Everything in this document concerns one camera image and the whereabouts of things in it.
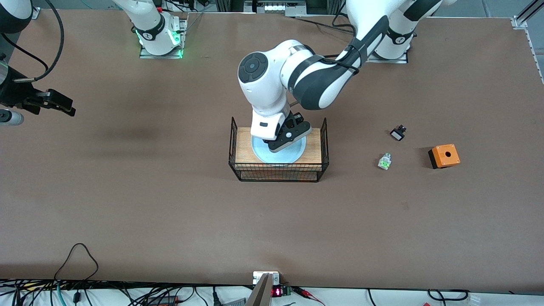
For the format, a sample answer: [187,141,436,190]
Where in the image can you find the light blue round plate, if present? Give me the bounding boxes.
[251,135,307,165]

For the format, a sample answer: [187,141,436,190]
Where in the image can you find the lit device behind table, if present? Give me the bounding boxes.
[244,0,306,15]

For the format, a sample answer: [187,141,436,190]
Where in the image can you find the small silver box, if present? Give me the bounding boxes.
[253,271,281,285]

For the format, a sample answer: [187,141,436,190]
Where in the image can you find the red clip lead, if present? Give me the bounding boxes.
[293,287,326,306]

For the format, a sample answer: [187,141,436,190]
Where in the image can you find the grey metal bar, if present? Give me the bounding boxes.
[246,273,272,306]

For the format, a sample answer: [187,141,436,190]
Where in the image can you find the black wire rack wooden shelf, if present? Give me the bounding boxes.
[228,117,330,183]

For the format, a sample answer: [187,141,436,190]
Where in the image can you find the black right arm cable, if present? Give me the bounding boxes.
[2,0,64,81]

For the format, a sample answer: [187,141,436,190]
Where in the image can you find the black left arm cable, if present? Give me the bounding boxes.
[289,0,366,109]

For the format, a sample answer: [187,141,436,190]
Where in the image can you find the black cable to arm base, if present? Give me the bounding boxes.
[293,16,355,34]

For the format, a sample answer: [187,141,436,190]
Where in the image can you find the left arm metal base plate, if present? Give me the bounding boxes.
[366,51,409,64]

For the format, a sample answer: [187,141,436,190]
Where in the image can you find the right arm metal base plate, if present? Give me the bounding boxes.
[139,17,188,59]

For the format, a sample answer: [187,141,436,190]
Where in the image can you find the orange button enclosure box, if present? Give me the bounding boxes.
[428,144,461,170]

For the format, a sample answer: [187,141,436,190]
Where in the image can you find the thin black looped cable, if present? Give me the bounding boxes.
[53,243,99,281]

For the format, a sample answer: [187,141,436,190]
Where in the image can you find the black coiled cable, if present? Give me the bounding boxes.
[427,289,470,302]

